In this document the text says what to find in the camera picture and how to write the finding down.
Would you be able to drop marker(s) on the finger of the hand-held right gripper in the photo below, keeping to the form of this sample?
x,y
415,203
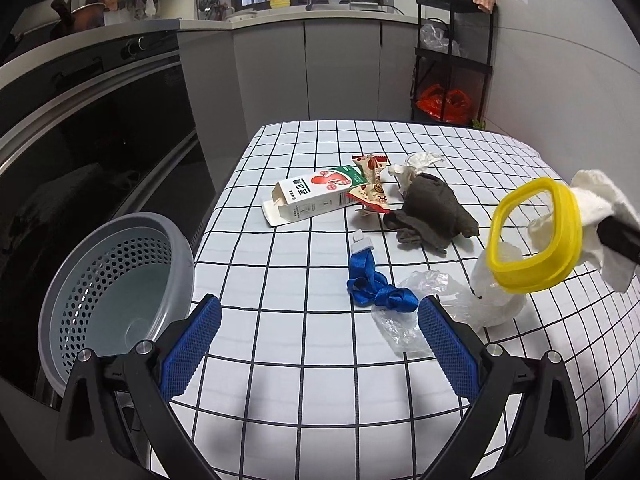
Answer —
x,y
622,240

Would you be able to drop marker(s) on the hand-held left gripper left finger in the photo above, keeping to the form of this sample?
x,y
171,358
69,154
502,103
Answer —
x,y
192,345

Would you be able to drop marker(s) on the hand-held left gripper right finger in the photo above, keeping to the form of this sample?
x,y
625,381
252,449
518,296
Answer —
x,y
447,345

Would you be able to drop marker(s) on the translucent white plastic bag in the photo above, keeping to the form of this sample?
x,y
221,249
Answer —
x,y
495,305

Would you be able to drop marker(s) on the clear plastic wrap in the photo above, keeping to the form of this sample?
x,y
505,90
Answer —
x,y
430,285

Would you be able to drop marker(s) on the grey perforated plastic basket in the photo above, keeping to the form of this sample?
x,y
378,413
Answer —
x,y
125,310

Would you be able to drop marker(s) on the dark grey cloth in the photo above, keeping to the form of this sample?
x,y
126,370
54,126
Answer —
x,y
435,205

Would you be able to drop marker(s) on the red patterned snack wrapper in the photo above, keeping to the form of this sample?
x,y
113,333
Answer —
x,y
372,192

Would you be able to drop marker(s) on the white tissue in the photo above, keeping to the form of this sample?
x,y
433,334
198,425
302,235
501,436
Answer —
x,y
417,162

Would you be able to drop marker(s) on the white and green carton box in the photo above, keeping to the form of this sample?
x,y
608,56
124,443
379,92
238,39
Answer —
x,y
320,195

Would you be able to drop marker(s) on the white black grid tablecloth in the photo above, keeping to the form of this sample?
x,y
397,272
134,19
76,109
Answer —
x,y
320,270

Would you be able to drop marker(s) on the small green plant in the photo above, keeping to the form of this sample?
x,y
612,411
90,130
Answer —
x,y
478,123

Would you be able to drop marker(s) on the red plastic bag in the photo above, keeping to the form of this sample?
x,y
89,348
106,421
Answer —
x,y
442,102

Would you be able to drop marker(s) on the black built-in oven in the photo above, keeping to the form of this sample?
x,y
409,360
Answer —
x,y
100,135

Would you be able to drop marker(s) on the clear plastic bag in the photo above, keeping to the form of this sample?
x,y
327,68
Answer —
x,y
437,40

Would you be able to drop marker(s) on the grey kitchen cabinet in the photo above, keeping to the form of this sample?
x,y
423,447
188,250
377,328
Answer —
x,y
300,70

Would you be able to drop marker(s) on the brown cooking pot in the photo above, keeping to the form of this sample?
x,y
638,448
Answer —
x,y
82,17

